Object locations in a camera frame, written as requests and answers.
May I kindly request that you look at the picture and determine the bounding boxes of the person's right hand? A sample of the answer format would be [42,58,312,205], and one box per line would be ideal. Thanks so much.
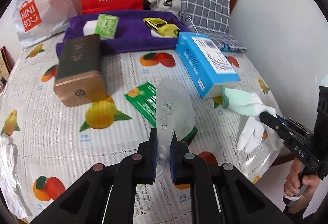
[284,158,321,200]

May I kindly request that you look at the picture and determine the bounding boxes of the white Miniso plastic bag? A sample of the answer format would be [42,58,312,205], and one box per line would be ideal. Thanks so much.
[13,0,77,48]

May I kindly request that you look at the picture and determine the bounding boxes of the purple towel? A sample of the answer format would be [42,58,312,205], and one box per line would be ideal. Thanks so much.
[56,10,188,57]

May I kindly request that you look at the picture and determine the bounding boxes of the yellow mesh pouch black straps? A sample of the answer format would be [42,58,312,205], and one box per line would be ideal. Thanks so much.
[142,17,181,38]

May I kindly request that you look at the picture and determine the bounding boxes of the wooden cabinet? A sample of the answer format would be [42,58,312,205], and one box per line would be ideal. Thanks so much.
[0,46,15,93]

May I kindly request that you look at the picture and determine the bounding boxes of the green tissue packet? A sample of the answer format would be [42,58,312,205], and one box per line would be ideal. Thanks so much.
[95,14,119,39]

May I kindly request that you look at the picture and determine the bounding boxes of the dark green gold tin box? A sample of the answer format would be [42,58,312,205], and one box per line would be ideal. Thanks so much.
[53,34,107,107]

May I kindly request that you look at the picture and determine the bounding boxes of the green snack sachet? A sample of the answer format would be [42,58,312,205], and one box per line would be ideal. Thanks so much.
[125,82,195,145]

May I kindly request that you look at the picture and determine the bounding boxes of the blue tissue pack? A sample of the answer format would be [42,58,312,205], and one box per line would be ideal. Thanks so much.
[176,32,241,99]

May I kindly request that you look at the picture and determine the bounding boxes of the grey checked cushion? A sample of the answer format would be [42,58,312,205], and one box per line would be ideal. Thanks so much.
[180,0,247,53]

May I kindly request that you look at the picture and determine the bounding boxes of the fruit print tablecloth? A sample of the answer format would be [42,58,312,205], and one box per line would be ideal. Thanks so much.
[1,35,278,221]

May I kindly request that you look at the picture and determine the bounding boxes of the white and green glove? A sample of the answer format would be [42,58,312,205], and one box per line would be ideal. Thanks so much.
[221,87,282,154]

